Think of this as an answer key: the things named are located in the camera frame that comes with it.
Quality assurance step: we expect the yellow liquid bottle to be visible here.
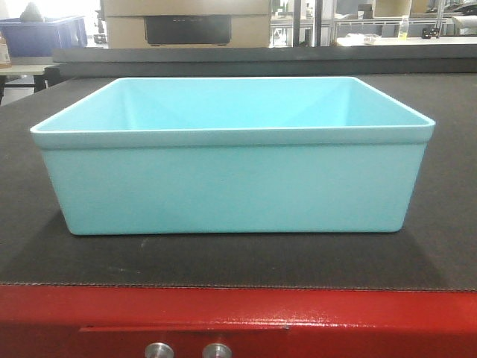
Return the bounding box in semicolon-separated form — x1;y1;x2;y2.
398;15;409;41

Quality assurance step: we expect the dark blue storage crate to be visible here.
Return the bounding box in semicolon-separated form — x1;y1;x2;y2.
1;16;88;57

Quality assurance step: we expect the white background table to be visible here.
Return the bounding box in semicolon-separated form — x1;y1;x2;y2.
335;34;476;47

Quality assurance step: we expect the black conveyor belt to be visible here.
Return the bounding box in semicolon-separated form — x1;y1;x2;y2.
1;44;476;291

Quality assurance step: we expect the left silver button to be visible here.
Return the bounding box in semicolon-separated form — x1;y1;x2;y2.
145;342;174;358

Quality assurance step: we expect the light blue plastic bin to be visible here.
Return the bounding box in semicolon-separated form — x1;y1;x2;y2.
31;77;435;235

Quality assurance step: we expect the right silver button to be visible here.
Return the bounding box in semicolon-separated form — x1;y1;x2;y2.
202;343;233;358

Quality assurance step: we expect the silver button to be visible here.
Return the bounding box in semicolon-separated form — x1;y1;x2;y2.
202;343;233;358
145;342;174;358

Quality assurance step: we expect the red conveyor frame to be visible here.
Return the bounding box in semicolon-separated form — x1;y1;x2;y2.
1;285;476;357

